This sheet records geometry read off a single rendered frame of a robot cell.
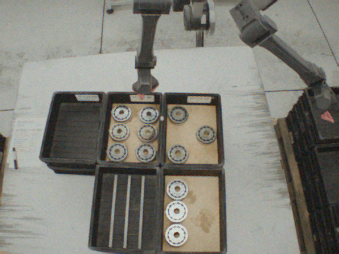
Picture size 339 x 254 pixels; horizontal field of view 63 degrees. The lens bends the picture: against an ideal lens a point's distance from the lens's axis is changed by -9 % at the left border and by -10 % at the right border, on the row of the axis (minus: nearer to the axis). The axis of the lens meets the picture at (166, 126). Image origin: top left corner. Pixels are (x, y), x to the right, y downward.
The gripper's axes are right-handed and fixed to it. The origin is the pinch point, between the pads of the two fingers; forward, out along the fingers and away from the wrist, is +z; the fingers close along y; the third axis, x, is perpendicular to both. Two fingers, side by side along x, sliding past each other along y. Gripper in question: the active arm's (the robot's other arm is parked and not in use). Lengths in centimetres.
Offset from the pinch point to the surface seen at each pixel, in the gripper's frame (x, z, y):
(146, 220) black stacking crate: -39, 25, -36
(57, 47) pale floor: 166, 101, 9
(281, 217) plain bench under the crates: -84, 38, 18
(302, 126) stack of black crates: -57, 66, 92
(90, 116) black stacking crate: 23.0, 23.2, -22.9
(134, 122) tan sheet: 4.1, 23.3, -6.8
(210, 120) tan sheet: -21.8, 23.4, 23.7
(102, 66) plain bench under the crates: 56, 34, 7
